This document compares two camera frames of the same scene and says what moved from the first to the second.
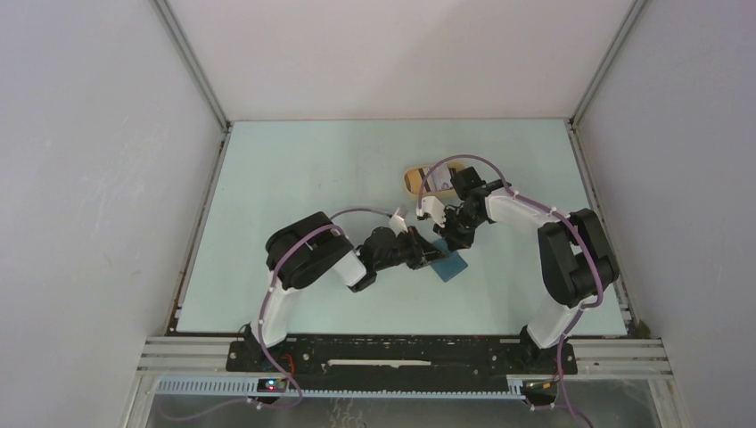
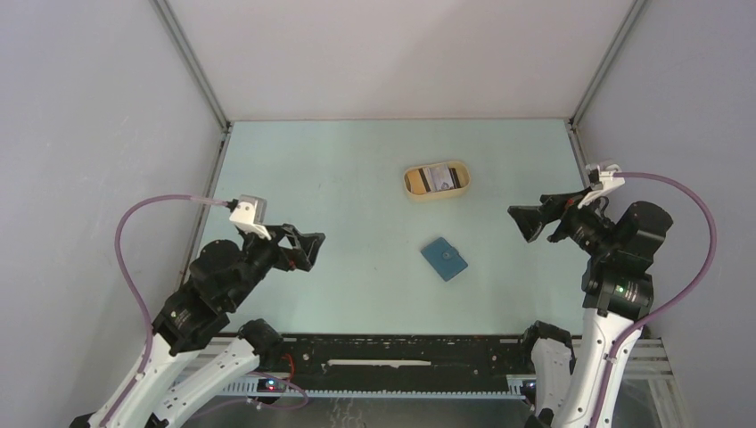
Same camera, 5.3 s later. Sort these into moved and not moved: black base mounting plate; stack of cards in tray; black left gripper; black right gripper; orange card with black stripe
Moved: black right gripper; black left gripper
Not moved: stack of cards in tray; black base mounting plate; orange card with black stripe
